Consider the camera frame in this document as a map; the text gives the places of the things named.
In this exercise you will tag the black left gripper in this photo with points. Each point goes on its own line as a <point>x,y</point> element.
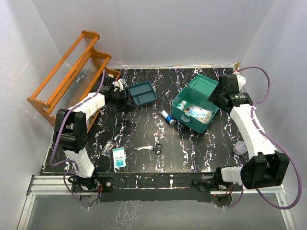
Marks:
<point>129,98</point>

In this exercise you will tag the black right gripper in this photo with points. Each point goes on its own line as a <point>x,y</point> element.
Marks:
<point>213,99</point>

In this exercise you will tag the dark teal divided tray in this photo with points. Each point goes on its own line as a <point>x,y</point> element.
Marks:
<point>143,93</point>

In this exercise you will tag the alcohol wipes plastic bag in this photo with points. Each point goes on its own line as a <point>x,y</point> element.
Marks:
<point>199,113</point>

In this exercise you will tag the teal medicine kit box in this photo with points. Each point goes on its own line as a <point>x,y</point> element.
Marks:
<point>196,95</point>

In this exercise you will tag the amber bottle orange cap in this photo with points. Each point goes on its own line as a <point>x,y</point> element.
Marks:
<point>188,110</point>

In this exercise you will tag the blue white bandage roll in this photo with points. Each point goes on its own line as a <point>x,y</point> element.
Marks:
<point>168,118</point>

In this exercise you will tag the white bottle green label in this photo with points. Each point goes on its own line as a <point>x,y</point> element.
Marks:
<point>181,105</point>

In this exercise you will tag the small clear zip bag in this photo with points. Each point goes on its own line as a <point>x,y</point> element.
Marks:
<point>106,151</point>

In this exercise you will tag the teal white sachet packet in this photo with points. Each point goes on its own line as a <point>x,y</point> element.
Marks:
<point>119,158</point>

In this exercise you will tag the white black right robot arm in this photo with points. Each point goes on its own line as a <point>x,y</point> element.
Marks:
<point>266,166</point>

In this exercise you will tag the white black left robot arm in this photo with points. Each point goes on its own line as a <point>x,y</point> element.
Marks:
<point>70,133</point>

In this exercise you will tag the orange wooden shelf rack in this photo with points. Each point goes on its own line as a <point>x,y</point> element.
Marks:
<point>72,78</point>

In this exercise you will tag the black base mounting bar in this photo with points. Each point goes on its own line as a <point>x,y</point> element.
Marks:
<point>113,187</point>

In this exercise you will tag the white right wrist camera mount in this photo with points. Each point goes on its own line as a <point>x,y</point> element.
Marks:
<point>241,81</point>

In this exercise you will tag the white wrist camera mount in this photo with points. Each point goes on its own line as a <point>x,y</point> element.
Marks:
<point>241,81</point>
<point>119,84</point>

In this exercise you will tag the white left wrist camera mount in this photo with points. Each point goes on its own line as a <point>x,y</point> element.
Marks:
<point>119,84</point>

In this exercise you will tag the black handled scissors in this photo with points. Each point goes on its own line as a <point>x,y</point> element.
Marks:
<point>156,148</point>

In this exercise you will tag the aluminium frame rail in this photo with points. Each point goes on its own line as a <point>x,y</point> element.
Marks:
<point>148,203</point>

